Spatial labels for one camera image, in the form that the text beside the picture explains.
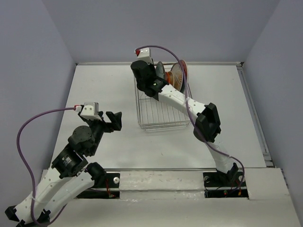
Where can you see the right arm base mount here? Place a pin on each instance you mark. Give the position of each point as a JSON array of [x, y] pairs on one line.
[[215, 188]]

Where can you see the dark teal blossom plate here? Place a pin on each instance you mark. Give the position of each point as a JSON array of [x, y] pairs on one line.
[[160, 70]]

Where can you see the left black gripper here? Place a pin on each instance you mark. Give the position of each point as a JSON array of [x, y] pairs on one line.
[[116, 124]]

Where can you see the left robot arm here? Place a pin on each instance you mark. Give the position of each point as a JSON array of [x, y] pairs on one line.
[[70, 173]]

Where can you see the white plate orange sunburst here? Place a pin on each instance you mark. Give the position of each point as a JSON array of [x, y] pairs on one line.
[[176, 71]]

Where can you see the red and teal floral plate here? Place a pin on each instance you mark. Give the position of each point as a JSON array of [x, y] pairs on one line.
[[185, 67]]

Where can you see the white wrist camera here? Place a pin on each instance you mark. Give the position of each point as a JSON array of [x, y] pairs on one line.
[[88, 111], [144, 54]]

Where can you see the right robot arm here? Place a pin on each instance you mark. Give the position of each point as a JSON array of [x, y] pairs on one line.
[[205, 118]]

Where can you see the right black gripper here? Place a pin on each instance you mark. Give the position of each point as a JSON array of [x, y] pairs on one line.
[[154, 67]]

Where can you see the silver wire dish rack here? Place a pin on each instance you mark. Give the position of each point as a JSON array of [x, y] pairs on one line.
[[153, 115]]

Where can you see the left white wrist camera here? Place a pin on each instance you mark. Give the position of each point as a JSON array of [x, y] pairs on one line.
[[88, 111]]

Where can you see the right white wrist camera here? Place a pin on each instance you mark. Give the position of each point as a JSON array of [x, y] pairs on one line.
[[144, 54]]

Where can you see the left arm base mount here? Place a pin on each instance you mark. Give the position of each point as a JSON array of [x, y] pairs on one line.
[[108, 189]]

